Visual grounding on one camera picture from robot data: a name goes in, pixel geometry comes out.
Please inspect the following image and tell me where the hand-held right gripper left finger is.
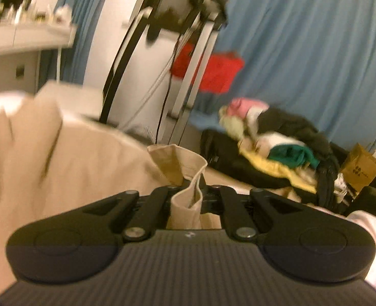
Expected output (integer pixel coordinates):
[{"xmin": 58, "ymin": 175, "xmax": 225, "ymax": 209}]
[{"xmin": 64, "ymin": 185, "xmax": 180, "ymax": 242}]

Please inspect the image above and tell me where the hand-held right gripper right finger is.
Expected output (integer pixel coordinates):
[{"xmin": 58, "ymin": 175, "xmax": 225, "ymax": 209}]
[{"xmin": 206, "ymin": 185, "xmax": 333, "ymax": 242}]

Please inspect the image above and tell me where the beige printed t-shirt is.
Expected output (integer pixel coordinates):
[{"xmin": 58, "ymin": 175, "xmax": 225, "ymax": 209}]
[{"xmin": 0, "ymin": 94, "xmax": 222, "ymax": 297}]

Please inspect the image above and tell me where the pile of assorted clothes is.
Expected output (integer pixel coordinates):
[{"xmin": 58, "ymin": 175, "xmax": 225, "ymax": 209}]
[{"xmin": 200, "ymin": 129, "xmax": 376, "ymax": 218}]

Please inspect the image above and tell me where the red fuzzy garment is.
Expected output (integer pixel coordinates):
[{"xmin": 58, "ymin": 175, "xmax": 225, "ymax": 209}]
[{"xmin": 170, "ymin": 43, "xmax": 245, "ymax": 95}]

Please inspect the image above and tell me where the garment steamer stand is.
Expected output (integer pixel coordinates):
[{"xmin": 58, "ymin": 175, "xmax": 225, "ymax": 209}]
[{"xmin": 156, "ymin": 0, "xmax": 231, "ymax": 145}]

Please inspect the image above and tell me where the brown paper bag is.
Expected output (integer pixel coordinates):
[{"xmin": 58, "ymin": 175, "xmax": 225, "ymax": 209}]
[{"xmin": 339, "ymin": 143, "xmax": 376, "ymax": 189}]

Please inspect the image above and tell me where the bed with pastel duvet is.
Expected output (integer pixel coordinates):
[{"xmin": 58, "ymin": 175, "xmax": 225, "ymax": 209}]
[{"xmin": 0, "ymin": 81, "xmax": 376, "ymax": 294}]

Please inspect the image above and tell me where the wide blue curtain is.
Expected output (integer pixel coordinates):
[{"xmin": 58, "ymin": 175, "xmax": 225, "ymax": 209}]
[{"xmin": 188, "ymin": 0, "xmax": 376, "ymax": 154}]

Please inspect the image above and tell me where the narrow blue curtain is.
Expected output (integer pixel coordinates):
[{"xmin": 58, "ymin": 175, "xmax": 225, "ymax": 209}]
[{"xmin": 52, "ymin": 0, "xmax": 117, "ymax": 87}]

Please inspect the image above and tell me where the white vanity table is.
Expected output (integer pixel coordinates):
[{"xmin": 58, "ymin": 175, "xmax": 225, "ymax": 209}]
[{"xmin": 0, "ymin": 22, "xmax": 79, "ymax": 97}]

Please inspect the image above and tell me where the group of cosmetic bottles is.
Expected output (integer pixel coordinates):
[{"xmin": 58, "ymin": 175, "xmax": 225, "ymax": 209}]
[{"xmin": 0, "ymin": 0, "xmax": 74, "ymax": 27}]

